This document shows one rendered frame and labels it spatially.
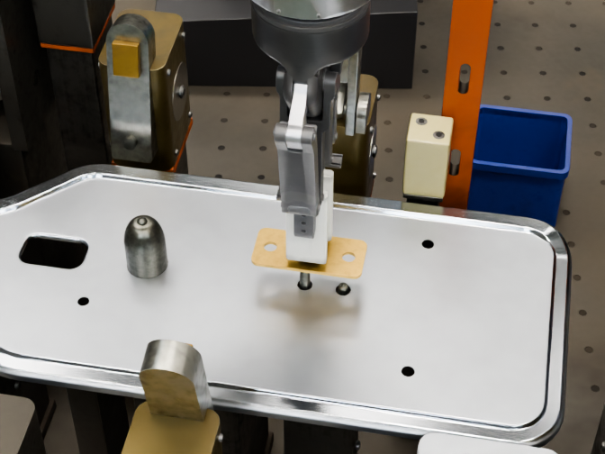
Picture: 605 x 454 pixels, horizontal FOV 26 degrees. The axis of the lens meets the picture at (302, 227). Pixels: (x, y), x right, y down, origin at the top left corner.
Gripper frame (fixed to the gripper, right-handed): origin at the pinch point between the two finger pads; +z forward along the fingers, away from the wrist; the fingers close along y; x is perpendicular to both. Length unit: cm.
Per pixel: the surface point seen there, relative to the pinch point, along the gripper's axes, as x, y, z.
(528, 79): 17, -65, 38
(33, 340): -19.3, 9.1, 7.8
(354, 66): 1.1, -13.6, -3.2
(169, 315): -9.9, 4.9, 7.8
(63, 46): -24.7, -18.1, 1.9
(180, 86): -15.0, -19.5, 6.0
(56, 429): -25.7, -3.2, 37.8
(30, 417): -17.6, 15.2, 8.8
